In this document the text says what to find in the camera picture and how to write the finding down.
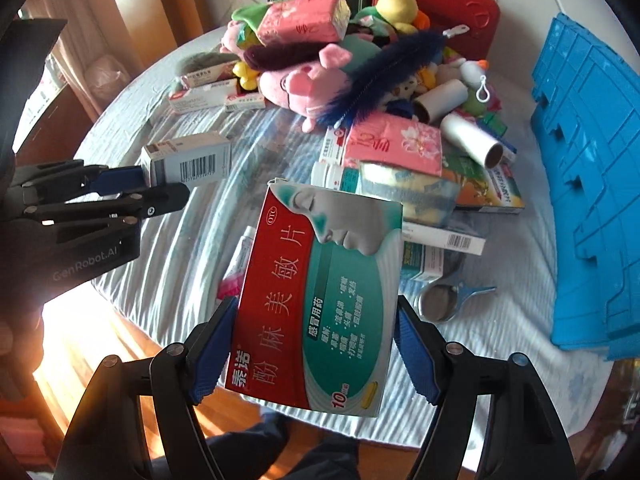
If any translucent plastic bag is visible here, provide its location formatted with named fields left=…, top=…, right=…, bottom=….
left=85, top=52, right=133, bottom=106

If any white goose plush keychain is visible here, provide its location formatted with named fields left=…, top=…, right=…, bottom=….
left=457, top=57, right=493, bottom=103

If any teal plush toy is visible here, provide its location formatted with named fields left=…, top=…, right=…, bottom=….
left=345, top=37, right=381, bottom=68

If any pink tissue pack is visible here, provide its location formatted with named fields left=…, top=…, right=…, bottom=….
left=342, top=112, right=446, bottom=178
left=256, top=0, right=352, bottom=46

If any pink pig plush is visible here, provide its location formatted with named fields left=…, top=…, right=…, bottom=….
left=260, top=42, right=371, bottom=133

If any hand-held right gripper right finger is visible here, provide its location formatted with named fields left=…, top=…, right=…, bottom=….
left=395, top=296, right=573, bottom=480

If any small white red medicine box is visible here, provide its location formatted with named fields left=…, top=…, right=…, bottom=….
left=224, top=92, right=267, bottom=113

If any wooden cabinet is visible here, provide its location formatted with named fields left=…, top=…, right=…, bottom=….
left=12, top=55, right=96, bottom=161

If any dark blue fluffy duster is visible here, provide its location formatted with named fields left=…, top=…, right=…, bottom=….
left=315, top=30, right=471, bottom=128

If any white ointment tube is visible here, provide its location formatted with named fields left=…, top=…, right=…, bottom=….
left=217, top=225, right=258, bottom=301

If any green and white medicine box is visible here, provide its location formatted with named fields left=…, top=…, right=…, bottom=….
left=400, top=242, right=446, bottom=283

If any packaged yellow sponge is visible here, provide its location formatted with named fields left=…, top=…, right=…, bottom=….
left=360, top=160, right=461, bottom=226

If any white and grey medicine box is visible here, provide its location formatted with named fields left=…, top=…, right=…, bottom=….
left=140, top=132, right=233, bottom=188

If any blue plastic crate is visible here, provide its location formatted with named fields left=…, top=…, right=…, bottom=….
left=530, top=12, right=640, bottom=363

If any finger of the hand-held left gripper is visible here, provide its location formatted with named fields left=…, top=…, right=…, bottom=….
left=12, top=159, right=151, bottom=198
left=22, top=182, right=192, bottom=228

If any orange and green box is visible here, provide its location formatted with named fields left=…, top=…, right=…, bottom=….
left=442, top=155, right=526, bottom=213

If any long white medicine box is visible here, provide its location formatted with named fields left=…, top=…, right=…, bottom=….
left=167, top=82, right=238, bottom=113

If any maroon knit hat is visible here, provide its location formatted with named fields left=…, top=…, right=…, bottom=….
left=242, top=42, right=326, bottom=71

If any blue white striped tablecloth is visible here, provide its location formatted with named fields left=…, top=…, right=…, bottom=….
left=72, top=25, right=616, bottom=448

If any metal scoop blue handle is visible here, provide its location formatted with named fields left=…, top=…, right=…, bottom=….
left=417, top=282, right=497, bottom=323

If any red and green medicine box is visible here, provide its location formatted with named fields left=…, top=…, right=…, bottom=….
left=225, top=178, right=405, bottom=418

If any white ointment box red print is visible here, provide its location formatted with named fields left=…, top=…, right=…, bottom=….
left=180, top=62, right=238, bottom=88

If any small yellow rubber duck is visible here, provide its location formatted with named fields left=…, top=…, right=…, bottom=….
left=232, top=60, right=261, bottom=93

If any yellow duck plush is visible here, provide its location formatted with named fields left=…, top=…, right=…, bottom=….
left=375, top=0, right=431, bottom=36

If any beige curtain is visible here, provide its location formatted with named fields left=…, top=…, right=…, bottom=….
left=25, top=0, right=211, bottom=121

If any red plastic suitcase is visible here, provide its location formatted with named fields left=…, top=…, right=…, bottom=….
left=372, top=0, right=501, bottom=61

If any small pink plush toy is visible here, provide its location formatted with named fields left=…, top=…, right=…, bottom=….
left=219, top=20, right=251, bottom=53

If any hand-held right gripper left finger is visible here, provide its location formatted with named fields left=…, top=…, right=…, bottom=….
left=52, top=296, right=241, bottom=480

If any green plush toy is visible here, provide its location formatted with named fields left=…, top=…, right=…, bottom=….
left=231, top=2, right=273, bottom=26

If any white barcode medicine box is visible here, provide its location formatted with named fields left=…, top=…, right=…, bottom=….
left=402, top=222, right=487, bottom=256

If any brown cardboard tube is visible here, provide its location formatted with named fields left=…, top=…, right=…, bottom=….
left=412, top=80, right=468, bottom=123

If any small white plush toy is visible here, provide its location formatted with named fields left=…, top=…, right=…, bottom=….
left=392, top=72, right=426, bottom=103

